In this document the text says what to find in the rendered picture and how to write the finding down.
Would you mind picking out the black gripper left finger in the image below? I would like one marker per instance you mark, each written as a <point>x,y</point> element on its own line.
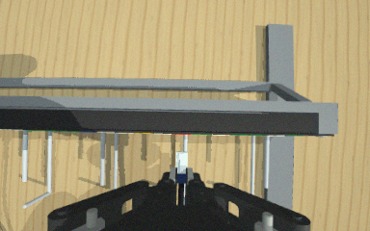
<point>102,210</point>

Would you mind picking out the black patch cord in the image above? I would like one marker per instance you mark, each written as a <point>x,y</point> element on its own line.
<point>180,194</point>

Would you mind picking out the white and blue cable plug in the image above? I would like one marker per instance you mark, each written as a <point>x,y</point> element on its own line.
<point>181,164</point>

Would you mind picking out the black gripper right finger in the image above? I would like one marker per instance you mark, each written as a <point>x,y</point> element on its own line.
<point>255,212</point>

